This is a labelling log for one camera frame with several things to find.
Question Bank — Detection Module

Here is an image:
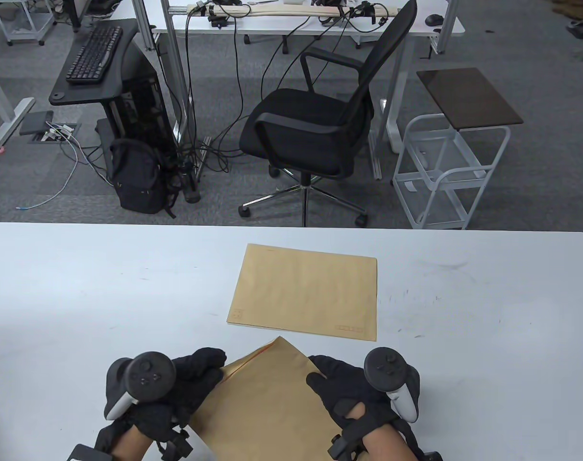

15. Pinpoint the white desk leg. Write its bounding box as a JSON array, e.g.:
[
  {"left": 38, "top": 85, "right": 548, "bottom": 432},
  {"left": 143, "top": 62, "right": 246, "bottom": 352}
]
[{"left": 0, "top": 62, "right": 35, "bottom": 153}]

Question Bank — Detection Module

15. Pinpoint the white floor cable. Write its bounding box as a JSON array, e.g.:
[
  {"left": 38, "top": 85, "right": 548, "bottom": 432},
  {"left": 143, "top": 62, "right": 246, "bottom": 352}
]
[{"left": 15, "top": 139, "right": 81, "bottom": 211}]

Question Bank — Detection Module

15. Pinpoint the floor socket box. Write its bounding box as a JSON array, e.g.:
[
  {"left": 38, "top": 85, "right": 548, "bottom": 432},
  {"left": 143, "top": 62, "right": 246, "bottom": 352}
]
[{"left": 28, "top": 122, "right": 81, "bottom": 145}]

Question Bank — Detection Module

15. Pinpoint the person's left hand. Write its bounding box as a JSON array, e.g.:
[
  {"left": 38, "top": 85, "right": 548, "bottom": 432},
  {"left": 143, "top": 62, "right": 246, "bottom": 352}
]
[{"left": 104, "top": 348, "right": 227, "bottom": 443}]

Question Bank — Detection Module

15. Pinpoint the black cable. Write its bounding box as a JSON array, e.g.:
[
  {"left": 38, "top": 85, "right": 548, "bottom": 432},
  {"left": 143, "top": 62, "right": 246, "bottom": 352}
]
[
  {"left": 260, "top": 17, "right": 352, "bottom": 104},
  {"left": 182, "top": 9, "right": 200, "bottom": 161},
  {"left": 209, "top": 17, "right": 246, "bottom": 173}
]

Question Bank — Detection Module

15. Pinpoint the brown A4 envelope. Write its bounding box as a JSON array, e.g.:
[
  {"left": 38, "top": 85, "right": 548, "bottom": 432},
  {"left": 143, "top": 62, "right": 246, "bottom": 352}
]
[
  {"left": 227, "top": 243, "right": 377, "bottom": 341},
  {"left": 188, "top": 336, "right": 350, "bottom": 461}
]

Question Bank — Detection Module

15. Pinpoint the white cart with brown top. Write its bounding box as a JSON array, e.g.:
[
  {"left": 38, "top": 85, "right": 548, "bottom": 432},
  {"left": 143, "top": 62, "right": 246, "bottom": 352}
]
[{"left": 392, "top": 67, "right": 524, "bottom": 230}]

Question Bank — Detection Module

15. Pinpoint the black keyboard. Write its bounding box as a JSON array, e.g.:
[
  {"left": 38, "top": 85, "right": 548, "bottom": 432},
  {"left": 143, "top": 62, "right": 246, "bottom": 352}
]
[{"left": 65, "top": 25, "right": 123, "bottom": 85}]

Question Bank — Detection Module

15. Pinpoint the black backpack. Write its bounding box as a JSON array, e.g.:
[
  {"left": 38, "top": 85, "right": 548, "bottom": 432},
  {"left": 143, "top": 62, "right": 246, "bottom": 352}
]
[{"left": 108, "top": 138, "right": 177, "bottom": 219}]

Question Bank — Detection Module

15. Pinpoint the aluminium frame post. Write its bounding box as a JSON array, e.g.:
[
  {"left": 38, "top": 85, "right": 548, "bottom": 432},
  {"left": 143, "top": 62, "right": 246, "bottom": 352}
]
[
  {"left": 132, "top": 0, "right": 156, "bottom": 51},
  {"left": 159, "top": 0, "right": 196, "bottom": 142},
  {"left": 435, "top": 0, "right": 460, "bottom": 53}
]

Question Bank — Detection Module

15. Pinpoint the black computer tower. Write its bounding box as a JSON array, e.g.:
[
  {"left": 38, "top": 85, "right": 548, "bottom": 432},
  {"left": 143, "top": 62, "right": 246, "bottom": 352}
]
[{"left": 120, "top": 44, "right": 178, "bottom": 159}]

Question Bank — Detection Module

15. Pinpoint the white office desk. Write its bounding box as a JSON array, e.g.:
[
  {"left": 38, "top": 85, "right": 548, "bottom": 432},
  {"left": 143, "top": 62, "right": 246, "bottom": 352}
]
[{"left": 150, "top": 0, "right": 466, "bottom": 181}]

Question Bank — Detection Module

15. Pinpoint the person's left forearm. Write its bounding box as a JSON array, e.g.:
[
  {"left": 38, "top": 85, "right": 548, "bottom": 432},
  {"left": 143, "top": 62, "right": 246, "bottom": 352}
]
[{"left": 111, "top": 425, "right": 158, "bottom": 461}]

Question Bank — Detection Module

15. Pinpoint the person's right forearm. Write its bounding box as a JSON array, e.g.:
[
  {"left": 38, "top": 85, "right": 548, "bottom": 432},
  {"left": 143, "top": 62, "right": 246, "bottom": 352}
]
[{"left": 359, "top": 425, "right": 414, "bottom": 461}]

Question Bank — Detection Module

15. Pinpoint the black clamp device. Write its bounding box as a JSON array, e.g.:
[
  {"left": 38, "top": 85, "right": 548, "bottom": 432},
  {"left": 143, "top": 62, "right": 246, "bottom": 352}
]
[{"left": 206, "top": 4, "right": 231, "bottom": 28}]

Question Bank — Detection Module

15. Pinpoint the black office chair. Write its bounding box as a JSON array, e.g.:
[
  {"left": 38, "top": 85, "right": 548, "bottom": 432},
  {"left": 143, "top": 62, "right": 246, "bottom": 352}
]
[{"left": 238, "top": 0, "right": 418, "bottom": 228}]

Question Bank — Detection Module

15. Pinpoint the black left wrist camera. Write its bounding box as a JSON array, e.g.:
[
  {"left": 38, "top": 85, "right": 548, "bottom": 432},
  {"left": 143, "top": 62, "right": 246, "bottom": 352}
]
[{"left": 66, "top": 444, "right": 114, "bottom": 461}]

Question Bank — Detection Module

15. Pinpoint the black side desk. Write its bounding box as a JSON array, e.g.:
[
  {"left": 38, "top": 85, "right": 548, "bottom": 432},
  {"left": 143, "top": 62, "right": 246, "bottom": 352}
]
[{"left": 49, "top": 18, "right": 143, "bottom": 145}]

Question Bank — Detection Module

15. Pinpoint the dark grey floor plate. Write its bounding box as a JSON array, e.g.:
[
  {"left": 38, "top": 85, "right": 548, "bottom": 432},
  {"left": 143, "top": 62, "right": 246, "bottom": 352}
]
[{"left": 19, "top": 110, "right": 54, "bottom": 136}]

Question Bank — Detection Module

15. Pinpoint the white metal trolley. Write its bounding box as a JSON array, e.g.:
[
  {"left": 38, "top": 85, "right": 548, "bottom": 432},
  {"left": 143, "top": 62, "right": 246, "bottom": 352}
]
[{"left": 0, "top": 0, "right": 57, "bottom": 47}]

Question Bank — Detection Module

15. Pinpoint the person's right hand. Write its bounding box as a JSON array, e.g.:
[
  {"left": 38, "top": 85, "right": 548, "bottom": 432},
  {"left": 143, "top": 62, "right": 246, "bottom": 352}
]
[{"left": 306, "top": 355, "right": 422, "bottom": 433}]

